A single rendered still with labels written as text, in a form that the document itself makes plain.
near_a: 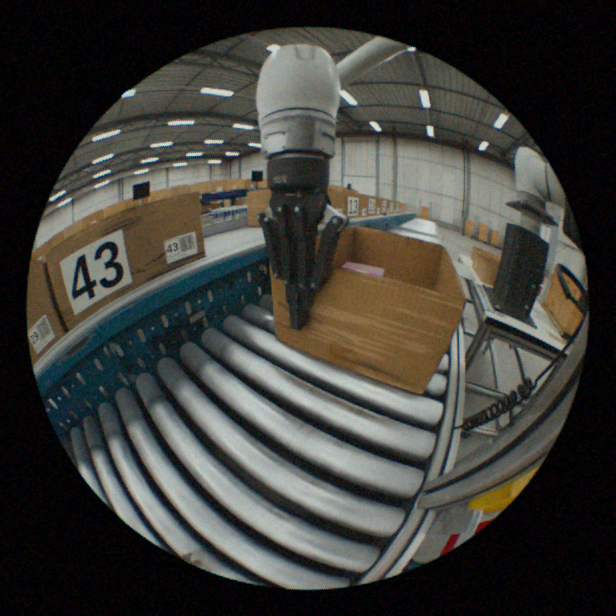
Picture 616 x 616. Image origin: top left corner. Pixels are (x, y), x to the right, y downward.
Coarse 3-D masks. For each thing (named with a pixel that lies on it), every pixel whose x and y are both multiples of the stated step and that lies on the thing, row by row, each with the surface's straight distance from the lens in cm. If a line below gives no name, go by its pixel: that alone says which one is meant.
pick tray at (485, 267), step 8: (480, 256) 136; (472, 264) 135; (480, 264) 118; (488, 264) 109; (496, 264) 141; (480, 272) 115; (488, 272) 110; (496, 272) 111; (480, 280) 112; (488, 280) 111
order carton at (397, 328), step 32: (352, 256) 68; (384, 256) 65; (416, 256) 63; (448, 256) 49; (320, 288) 29; (352, 288) 27; (384, 288) 25; (416, 288) 25; (448, 288) 40; (288, 320) 36; (320, 320) 31; (352, 320) 29; (384, 320) 27; (416, 320) 26; (448, 320) 26; (320, 352) 36; (352, 352) 32; (384, 352) 30; (416, 352) 29; (416, 384) 34
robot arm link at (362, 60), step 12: (360, 48) 51; (372, 48) 50; (384, 48) 50; (396, 48) 52; (408, 48) 54; (348, 60) 49; (360, 60) 49; (372, 60) 49; (384, 60) 51; (348, 72) 48; (360, 72) 49; (348, 84) 50
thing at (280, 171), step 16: (272, 160) 24; (288, 160) 23; (304, 160) 23; (320, 160) 24; (272, 176) 24; (288, 176) 23; (304, 176) 22; (320, 176) 23; (272, 192) 27; (288, 192) 26; (304, 192) 24; (320, 192) 23; (272, 208) 27; (288, 208) 25; (320, 208) 23; (288, 224) 26
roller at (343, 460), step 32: (192, 352) 43; (224, 384) 35; (256, 416) 31; (288, 416) 30; (288, 448) 30; (320, 448) 27; (352, 448) 28; (352, 480) 28; (384, 480) 28; (416, 480) 29
